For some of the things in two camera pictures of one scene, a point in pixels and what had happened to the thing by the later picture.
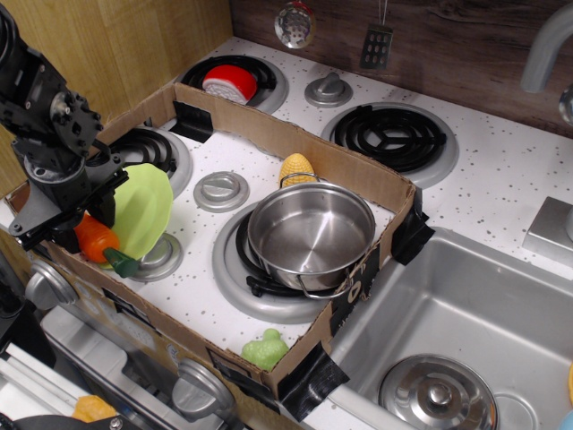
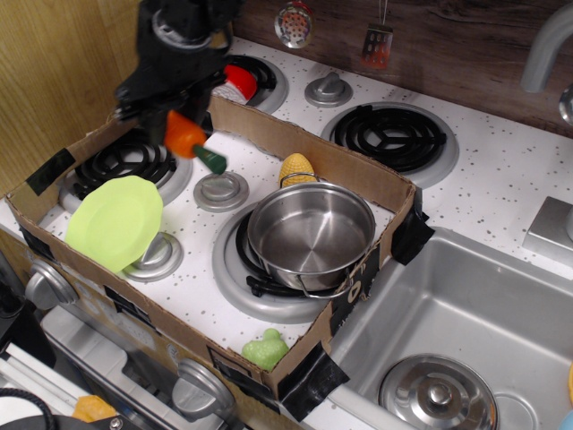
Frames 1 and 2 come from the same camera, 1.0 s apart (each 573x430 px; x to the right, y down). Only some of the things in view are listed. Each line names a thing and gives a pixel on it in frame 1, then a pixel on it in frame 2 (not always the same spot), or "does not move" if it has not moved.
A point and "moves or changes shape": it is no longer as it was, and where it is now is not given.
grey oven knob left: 47,288 does not move
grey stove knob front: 161,262 does not move
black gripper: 65,184 → 170,79
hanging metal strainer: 295,24 does not move
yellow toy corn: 294,164 does not move
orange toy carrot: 96,241 → 185,141
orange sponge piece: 91,408 does not move
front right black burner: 248,288 does not move
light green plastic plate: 143,204 moves or changes shape
